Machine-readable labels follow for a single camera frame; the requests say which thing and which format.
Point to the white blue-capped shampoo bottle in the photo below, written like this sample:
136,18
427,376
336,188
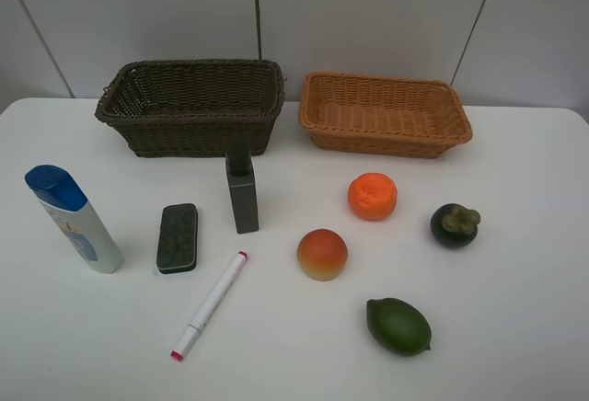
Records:
73,213

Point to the dark brown wicker basket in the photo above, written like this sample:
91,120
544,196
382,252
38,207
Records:
193,108

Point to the orange wicker basket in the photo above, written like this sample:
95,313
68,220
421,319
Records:
382,115

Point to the dark purple mangosteen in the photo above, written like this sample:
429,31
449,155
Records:
454,226

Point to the white red-tipped marker pen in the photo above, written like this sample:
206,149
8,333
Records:
206,310

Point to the green lime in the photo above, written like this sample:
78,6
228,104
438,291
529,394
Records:
398,326

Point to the dark green pump bottle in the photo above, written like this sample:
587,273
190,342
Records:
242,188

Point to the orange tangerine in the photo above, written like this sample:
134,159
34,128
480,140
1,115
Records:
372,196

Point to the red-yellow peach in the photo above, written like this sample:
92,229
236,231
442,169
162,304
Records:
322,254

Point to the black whiteboard eraser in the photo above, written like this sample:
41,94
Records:
177,241

